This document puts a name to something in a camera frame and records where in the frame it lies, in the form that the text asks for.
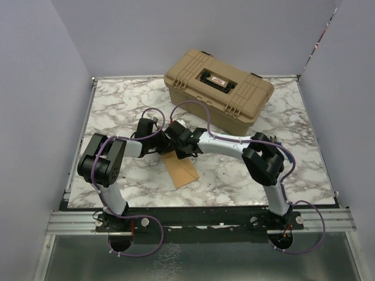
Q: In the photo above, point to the tan plastic tool case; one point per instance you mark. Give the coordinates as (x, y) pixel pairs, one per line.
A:
(229, 98)

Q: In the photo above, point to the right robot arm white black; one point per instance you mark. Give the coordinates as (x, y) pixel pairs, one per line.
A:
(262, 158)

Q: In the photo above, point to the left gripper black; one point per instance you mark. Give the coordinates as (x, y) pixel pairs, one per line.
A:
(165, 142)

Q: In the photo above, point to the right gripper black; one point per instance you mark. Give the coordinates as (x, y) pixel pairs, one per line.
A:
(181, 156)

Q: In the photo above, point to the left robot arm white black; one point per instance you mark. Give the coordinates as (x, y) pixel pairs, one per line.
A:
(100, 163)

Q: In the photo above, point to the aluminium frame rail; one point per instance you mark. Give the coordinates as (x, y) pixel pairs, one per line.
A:
(83, 223)

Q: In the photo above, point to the brown paper envelope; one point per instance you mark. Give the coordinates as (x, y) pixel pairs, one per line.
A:
(182, 172)

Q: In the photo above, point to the blue handled pliers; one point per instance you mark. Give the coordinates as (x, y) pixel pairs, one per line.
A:
(287, 154)

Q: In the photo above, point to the black mounting base rail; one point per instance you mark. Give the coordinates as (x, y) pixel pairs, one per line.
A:
(148, 225)

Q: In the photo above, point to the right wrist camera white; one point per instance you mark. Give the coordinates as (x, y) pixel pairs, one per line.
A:
(182, 122)

